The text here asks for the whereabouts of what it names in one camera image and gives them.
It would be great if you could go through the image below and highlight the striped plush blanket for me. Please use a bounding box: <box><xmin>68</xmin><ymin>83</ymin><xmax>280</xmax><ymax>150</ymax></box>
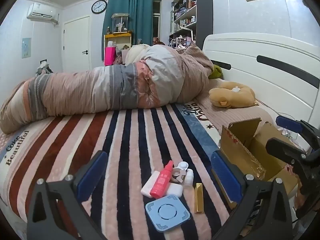
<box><xmin>0</xmin><ymin>102</ymin><xmax>234</xmax><ymax>240</ymax></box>

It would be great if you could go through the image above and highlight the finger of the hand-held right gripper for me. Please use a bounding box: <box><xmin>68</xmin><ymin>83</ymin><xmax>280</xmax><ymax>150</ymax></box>
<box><xmin>276</xmin><ymin>116</ymin><xmax>320</xmax><ymax>157</ymax></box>
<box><xmin>265</xmin><ymin>137</ymin><xmax>320</xmax><ymax>220</ymax></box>

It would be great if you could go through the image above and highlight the round wall clock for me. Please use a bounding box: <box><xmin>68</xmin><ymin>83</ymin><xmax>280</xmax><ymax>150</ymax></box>
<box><xmin>91</xmin><ymin>0</ymin><xmax>108</xmax><ymax>14</ymax></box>

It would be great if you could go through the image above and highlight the white rectangular case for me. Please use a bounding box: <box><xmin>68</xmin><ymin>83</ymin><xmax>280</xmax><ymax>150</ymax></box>
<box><xmin>140</xmin><ymin>171</ymin><xmax>183</xmax><ymax>198</ymax></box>

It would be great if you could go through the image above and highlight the yellow shelf stand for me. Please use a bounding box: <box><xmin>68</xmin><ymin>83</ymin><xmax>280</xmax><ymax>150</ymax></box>
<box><xmin>104</xmin><ymin>32</ymin><xmax>133</xmax><ymax>61</ymax></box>

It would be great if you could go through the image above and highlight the small white bottle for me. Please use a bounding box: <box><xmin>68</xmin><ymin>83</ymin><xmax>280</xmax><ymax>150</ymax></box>
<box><xmin>184</xmin><ymin>169</ymin><xmax>194</xmax><ymax>187</ymax></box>

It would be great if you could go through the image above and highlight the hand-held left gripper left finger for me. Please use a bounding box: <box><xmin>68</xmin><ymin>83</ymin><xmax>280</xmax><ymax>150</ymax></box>
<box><xmin>27</xmin><ymin>150</ymin><xmax>109</xmax><ymax>240</ymax></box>

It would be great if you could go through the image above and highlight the rolled pink grey duvet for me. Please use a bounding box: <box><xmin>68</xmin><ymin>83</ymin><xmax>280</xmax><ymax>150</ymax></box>
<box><xmin>0</xmin><ymin>42</ymin><xmax>214</xmax><ymax>134</ymax></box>

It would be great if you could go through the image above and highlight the white tape dispenser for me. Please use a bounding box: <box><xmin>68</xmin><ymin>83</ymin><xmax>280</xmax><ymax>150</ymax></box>
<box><xmin>172</xmin><ymin>162</ymin><xmax>189</xmax><ymax>183</ymax></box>

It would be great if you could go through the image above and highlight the white air conditioner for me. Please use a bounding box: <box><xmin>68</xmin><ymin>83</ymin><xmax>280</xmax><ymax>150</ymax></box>
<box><xmin>27</xmin><ymin>3</ymin><xmax>60</xmax><ymax>26</ymax></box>

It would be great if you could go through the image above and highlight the pink plastic bottle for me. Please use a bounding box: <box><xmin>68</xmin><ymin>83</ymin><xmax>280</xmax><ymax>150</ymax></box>
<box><xmin>150</xmin><ymin>160</ymin><xmax>174</xmax><ymax>198</ymax></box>

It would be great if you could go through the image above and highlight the blue square plastic device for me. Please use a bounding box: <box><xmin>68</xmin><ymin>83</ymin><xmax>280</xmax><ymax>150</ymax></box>
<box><xmin>145</xmin><ymin>195</ymin><xmax>192</xmax><ymax>232</ymax></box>

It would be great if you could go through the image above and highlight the white door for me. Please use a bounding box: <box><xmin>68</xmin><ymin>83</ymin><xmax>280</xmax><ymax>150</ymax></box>
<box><xmin>62</xmin><ymin>16</ymin><xmax>91</xmax><ymax>73</ymax></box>

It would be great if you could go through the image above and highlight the pink gift bag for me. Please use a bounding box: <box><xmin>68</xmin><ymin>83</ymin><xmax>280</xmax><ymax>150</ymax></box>
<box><xmin>104</xmin><ymin>47</ymin><xmax>117</xmax><ymax>66</ymax></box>

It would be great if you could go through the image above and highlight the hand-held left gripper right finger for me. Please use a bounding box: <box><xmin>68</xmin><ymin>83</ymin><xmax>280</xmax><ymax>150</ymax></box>
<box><xmin>211</xmin><ymin>150</ymin><xmax>293</xmax><ymax>240</ymax></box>

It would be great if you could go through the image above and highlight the gold bar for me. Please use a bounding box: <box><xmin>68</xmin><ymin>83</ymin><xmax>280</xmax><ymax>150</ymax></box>
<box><xmin>194</xmin><ymin>183</ymin><xmax>204</xmax><ymax>214</ymax></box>

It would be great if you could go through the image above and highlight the brown plush toy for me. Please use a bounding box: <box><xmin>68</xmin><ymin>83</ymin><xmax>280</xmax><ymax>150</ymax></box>
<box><xmin>209</xmin><ymin>81</ymin><xmax>256</xmax><ymax>109</ymax></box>

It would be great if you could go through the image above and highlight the black bookshelf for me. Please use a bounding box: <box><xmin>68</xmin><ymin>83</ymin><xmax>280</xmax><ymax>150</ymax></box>
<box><xmin>169</xmin><ymin>0</ymin><xmax>213</xmax><ymax>52</ymax></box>

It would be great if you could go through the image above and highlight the small blue wall poster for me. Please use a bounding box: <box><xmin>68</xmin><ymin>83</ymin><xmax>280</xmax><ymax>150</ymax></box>
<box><xmin>22</xmin><ymin>38</ymin><xmax>32</xmax><ymax>59</ymax></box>

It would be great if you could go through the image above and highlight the pink ribbed pillow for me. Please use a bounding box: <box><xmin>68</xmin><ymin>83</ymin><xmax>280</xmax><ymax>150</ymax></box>
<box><xmin>195</xmin><ymin>79</ymin><xmax>277</xmax><ymax>137</ymax></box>

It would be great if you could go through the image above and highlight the cream pillow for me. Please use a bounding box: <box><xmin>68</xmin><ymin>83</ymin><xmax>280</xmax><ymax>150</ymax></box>
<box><xmin>124</xmin><ymin>44</ymin><xmax>151</xmax><ymax>65</ymax></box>

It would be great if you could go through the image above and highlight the teal curtain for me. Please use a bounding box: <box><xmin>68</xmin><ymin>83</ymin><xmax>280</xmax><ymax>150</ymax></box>
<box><xmin>102</xmin><ymin>0</ymin><xmax>154</xmax><ymax>61</ymax></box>

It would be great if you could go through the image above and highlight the green plush toy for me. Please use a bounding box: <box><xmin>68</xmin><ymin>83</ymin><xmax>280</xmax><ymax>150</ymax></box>
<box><xmin>209</xmin><ymin>65</ymin><xmax>224</xmax><ymax>80</ymax></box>

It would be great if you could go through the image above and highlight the window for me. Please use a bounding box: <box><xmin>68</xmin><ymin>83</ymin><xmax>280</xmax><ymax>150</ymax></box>
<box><xmin>152</xmin><ymin>0</ymin><xmax>162</xmax><ymax>45</ymax></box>

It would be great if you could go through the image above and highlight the white bed headboard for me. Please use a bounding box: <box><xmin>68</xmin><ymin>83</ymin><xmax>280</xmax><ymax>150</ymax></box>
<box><xmin>202</xmin><ymin>32</ymin><xmax>320</xmax><ymax>132</ymax></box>

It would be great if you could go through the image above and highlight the black grey toy stroller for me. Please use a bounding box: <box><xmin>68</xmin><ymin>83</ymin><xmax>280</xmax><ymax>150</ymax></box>
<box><xmin>37</xmin><ymin>59</ymin><xmax>54</xmax><ymax>76</ymax></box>

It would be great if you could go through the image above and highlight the brown cardboard box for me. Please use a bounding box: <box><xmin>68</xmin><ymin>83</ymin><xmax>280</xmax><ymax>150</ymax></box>
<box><xmin>219</xmin><ymin>117</ymin><xmax>300</xmax><ymax>210</ymax></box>

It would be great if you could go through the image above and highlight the glass display case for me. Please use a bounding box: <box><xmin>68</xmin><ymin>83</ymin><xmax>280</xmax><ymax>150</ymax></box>
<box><xmin>111</xmin><ymin>13</ymin><xmax>130</xmax><ymax>34</ymax></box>

